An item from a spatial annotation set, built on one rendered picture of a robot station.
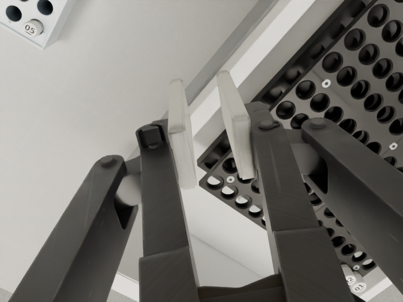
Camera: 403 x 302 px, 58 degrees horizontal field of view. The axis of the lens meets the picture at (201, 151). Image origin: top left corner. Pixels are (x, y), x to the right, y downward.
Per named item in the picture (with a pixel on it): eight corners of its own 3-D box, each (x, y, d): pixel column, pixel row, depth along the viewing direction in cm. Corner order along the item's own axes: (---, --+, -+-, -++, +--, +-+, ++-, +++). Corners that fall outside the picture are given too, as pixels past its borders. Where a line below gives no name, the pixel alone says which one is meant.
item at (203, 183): (347, 281, 33) (349, 286, 33) (198, 181, 27) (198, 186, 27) (363, 269, 32) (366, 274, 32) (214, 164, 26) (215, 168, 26)
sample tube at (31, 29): (51, 30, 34) (33, 41, 30) (38, 23, 34) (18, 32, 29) (56, 19, 33) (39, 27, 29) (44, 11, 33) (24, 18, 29)
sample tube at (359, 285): (347, 247, 35) (370, 286, 31) (338, 256, 35) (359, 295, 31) (339, 242, 35) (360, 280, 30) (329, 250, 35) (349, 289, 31)
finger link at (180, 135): (197, 189, 16) (180, 192, 16) (191, 123, 22) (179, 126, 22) (185, 129, 15) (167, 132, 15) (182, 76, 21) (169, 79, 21)
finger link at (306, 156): (259, 153, 14) (339, 139, 13) (238, 103, 18) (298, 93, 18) (262, 186, 14) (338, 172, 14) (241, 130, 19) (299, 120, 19)
